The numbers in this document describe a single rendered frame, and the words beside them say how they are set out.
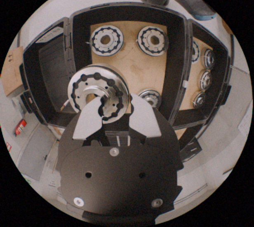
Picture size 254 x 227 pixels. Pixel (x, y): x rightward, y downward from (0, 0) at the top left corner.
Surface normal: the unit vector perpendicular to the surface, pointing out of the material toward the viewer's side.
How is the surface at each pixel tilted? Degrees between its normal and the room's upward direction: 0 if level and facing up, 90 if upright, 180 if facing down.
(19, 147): 90
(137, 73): 0
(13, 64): 76
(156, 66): 0
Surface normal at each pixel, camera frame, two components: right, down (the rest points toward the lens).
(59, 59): 0.01, 0.53
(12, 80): 0.98, 0.05
